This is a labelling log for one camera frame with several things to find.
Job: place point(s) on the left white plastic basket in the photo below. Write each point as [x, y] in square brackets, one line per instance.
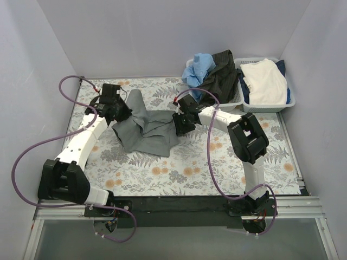
[236, 101]

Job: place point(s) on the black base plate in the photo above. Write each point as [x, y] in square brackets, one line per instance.
[191, 211]

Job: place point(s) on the dark striped shirt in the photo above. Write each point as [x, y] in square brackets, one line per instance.
[222, 80]

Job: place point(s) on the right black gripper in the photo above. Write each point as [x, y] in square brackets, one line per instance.
[180, 124]

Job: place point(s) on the cream white folded shirt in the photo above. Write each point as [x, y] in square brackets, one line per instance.
[267, 84]

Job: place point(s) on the light blue shirt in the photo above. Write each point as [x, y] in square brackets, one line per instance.
[197, 70]

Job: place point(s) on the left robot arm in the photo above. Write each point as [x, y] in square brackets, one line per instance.
[63, 178]

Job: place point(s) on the grey long sleeve shirt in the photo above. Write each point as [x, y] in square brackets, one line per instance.
[147, 131]

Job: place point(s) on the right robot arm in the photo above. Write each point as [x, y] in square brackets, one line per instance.
[249, 144]

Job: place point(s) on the floral table cloth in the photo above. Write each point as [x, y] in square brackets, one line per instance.
[186, 171]

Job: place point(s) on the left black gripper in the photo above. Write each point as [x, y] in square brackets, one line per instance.
[122, 111]

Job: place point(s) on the aluminium frame rail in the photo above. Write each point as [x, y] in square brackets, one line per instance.
[287, 207]

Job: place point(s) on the navy blue folded garment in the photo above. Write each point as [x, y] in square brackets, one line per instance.
[283, 70]

